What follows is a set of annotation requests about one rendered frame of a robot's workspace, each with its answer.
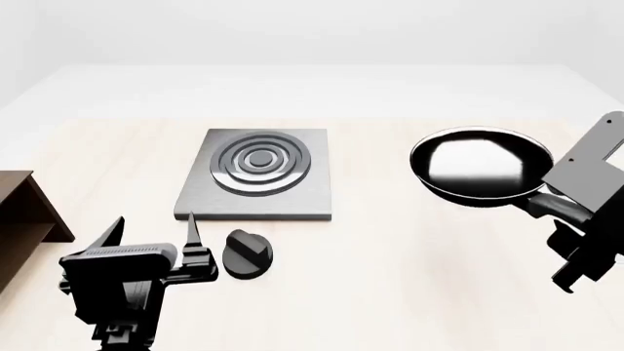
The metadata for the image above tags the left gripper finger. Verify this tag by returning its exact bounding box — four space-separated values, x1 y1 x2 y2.
83 215 126 257
181 211 207 265

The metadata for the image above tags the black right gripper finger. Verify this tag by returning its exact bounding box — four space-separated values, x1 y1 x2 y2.
545 217 586 260

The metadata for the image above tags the black frying pan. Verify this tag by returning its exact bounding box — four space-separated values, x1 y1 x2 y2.
409 126 594 225

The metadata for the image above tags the black round stove knob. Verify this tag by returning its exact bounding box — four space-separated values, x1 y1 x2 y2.
221 228 276 281

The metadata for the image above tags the silver square electric stove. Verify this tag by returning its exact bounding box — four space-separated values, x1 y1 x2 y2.
173 127 333 222

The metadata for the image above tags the dark brown wooden shelf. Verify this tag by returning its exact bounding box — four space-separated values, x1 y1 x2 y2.
0 170 77 294

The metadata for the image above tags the dark left gripper camera box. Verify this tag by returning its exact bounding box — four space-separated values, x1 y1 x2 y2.
58 242 179 284

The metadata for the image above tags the grey right gripper mount plate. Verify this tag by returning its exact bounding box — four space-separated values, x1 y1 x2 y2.
541 110 624 214

